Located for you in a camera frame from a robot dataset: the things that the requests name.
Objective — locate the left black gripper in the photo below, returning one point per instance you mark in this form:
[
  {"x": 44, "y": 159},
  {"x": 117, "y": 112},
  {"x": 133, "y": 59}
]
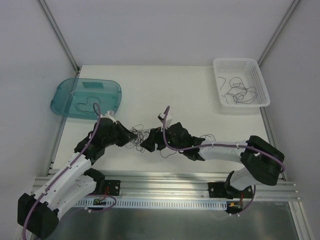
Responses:
[{"x": 119, "y": 133}]

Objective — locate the aluminium mounting rail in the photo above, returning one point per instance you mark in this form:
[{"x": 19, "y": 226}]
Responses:
[{"x": 190, "y": 186}]

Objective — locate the white slotted cable duct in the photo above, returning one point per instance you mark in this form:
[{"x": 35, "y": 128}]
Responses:
[{"x": 176, "y": 204}]

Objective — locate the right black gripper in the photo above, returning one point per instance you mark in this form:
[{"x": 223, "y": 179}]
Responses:
[{"x": 157, "y": 138}]

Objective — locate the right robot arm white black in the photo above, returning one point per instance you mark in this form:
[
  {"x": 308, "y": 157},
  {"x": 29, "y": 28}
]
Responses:
[{"x": 262, "y": 163}]

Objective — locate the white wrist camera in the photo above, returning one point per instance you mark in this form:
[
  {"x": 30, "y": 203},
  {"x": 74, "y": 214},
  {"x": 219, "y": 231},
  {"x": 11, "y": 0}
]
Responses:
[
  {"x": 165, "y": 119},
  {"x": 110, "y": 115}
]

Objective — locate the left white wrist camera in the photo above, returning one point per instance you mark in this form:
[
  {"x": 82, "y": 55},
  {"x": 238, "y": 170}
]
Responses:
[{"x": 110, "y": 115}]

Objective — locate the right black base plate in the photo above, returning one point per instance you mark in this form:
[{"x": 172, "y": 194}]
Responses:
[{"x": 219, "y": 190}]

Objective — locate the left aluminium frame post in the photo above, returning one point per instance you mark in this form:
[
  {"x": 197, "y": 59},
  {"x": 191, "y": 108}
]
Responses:
[{"x": 58, "y": 34}]

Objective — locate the right aluminium frame post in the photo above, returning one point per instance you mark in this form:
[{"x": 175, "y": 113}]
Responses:
[{"x": 278, "y": 30}]

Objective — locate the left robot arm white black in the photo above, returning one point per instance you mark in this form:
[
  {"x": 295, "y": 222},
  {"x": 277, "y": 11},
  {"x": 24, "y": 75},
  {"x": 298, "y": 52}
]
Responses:
[{"x": 39, "y": 213}]

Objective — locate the aluminium frame post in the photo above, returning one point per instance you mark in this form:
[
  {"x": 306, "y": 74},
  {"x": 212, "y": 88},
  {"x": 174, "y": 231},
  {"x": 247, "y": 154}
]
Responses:
[
  {"x": 58, "y": 34},
  {"x": 278, "y": 30}
]

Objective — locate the teal translucent plastic bin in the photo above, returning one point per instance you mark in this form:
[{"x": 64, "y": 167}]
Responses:
[{"x": 74, "y": 97}]

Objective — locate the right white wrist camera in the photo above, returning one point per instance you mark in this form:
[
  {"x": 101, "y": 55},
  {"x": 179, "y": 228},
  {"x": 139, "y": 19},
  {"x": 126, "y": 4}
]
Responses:
[{"x": 165, "y": 119}]

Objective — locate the white perforated plastic basket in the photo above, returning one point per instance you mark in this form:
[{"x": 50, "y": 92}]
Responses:
[{"x": 240, "y": 85}]

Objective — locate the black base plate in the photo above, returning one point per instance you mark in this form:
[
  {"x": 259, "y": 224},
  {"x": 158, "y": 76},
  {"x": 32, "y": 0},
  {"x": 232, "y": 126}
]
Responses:
[
  {"x": 219, "y": 190},
  {"x": 111, "y": 187}
]

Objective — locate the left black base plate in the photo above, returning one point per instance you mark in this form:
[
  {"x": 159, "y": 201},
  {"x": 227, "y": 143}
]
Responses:
[{"x": 111, "y": 187}]

